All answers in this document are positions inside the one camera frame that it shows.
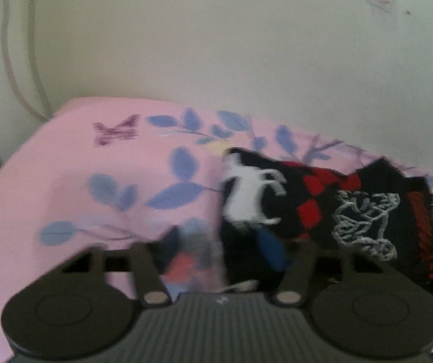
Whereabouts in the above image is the black red white patterned sweater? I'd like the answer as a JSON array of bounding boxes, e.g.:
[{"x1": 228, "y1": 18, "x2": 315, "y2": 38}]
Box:
[{"x1": 220, "y1": 148, "x2": 433, "y2": 352}]

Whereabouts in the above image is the pink floral bed sheet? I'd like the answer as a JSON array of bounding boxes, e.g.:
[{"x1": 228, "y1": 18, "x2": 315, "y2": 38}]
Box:
[{"x1": 0, "y1": 98, "x2": 433, "y2": 362}]

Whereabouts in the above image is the red wall cable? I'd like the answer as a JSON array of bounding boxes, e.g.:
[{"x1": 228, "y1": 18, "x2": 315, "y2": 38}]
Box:
[{"x1": 0, "y1": 0, "x2": 49, "y2": 122}]

